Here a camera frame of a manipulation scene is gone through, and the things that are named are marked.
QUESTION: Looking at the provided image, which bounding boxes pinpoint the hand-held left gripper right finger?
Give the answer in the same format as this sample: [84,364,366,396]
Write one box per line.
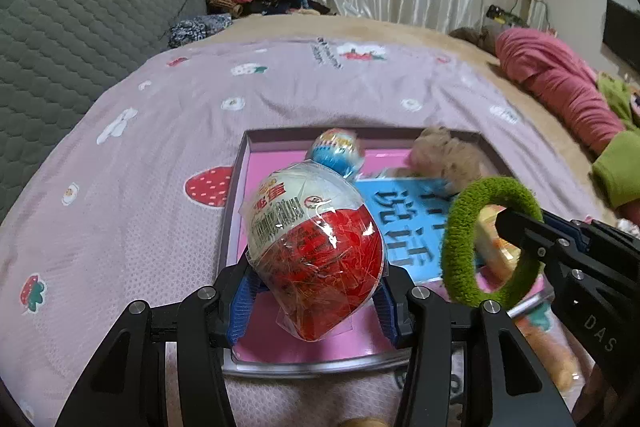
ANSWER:
[372,264,576,427]

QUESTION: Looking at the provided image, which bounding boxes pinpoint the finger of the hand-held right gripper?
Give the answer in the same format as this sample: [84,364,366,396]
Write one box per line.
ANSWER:
[494,207,586,288]
[542,212,640,253]

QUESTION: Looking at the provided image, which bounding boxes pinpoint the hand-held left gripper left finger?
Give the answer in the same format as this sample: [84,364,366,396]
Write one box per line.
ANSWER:
[55,264,261,427]

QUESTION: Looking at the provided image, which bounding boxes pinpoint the green fuzzy ring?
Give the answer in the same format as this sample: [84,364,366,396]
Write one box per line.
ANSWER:
[440,177,545,309]

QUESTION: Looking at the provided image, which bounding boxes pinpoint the red and white toy egg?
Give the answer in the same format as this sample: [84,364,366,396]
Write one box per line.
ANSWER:
[240,159,387,342]

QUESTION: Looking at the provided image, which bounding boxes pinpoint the shallow brown cardboard box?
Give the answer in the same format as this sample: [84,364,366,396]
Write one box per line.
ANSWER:
[216,127,556,379]

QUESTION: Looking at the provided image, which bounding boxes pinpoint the green fleece blanket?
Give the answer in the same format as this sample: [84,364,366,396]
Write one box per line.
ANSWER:
[592,74,640,210]

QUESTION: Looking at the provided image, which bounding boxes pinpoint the pink and blue book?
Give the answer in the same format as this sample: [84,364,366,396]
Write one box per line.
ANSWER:
[232,147,546,363]

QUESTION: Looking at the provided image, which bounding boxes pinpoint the brown plush toy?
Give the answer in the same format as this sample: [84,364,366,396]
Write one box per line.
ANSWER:
[407,125,483,192]

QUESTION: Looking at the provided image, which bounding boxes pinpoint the pink strawberry print blanket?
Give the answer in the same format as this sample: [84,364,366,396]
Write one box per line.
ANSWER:
[0,38,621,427]

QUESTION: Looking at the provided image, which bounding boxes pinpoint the pink quilt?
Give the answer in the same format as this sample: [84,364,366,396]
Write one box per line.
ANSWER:
[495,28,640,158]

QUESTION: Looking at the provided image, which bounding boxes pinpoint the blue and white toy egg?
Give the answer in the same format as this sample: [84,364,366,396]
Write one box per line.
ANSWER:
[305,128,366,180]

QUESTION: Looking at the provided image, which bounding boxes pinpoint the black television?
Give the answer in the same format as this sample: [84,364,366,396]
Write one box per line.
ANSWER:
[602,0,640,75]

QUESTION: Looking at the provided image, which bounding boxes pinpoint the brown cloth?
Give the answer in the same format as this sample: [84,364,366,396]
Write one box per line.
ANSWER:
[448,27,501,58]

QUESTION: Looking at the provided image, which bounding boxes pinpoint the beige bed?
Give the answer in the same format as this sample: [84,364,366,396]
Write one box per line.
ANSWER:
[0,13,640,427]

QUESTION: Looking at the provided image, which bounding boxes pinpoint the blue patterned cloth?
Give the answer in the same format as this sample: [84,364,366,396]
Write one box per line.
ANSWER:
[168,14,234,49]

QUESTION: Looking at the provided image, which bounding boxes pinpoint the grey quilted headboard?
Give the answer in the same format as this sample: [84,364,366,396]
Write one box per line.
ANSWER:
[0,0,208,218]

